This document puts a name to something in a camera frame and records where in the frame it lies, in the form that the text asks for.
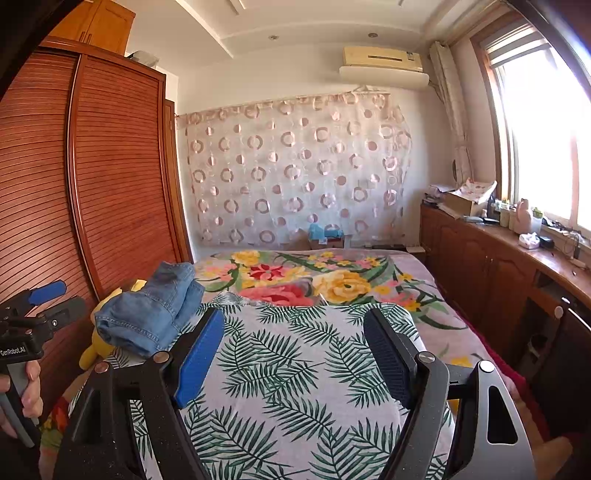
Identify person's left hand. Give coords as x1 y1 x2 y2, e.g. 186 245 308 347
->
0 360 44 438

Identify sheer circle pattern curtain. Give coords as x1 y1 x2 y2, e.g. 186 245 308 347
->
175 90 413 251

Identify long wooden cabinet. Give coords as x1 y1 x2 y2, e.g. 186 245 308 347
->
419 203 591 403

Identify light blue denim pants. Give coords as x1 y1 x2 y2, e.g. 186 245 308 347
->
93 286 206 360

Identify cream wall air conditioner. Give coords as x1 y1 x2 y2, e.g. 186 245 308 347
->
339 45 430 90

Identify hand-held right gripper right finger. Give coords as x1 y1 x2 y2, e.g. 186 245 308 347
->
364 308 539 480

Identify wooden overhead cabinet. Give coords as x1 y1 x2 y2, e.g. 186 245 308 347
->
46 0 137 57

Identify red blanket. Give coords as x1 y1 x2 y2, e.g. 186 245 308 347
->
480 346 551 440

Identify wooden framed window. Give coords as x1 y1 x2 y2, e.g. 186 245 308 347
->
471 9 591 232

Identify floral bed sheet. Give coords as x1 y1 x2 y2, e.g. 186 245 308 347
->
39 249 477 462

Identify wooden slatted wardrobe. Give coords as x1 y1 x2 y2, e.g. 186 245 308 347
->
0 37 195 417

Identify small cardboard box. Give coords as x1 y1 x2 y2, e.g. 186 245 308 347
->
307 236 345 253

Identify open cardboard box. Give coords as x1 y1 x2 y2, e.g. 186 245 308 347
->
443 180 498 218

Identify white window curtain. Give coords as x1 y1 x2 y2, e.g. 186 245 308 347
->
429 41 474 186

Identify yellow plush toy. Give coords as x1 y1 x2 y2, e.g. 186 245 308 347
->
79 279 149 371

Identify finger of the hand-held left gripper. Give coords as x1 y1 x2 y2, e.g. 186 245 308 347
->
45 296 88 329
0 281 68 315

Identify blue plastic bag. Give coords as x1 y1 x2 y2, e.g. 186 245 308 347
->
307 224 345 241

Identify dark blue denim pants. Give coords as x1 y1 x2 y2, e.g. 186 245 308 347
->
139 262 206 325

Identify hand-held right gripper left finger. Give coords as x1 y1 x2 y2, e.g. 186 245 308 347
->
53 307 225 480

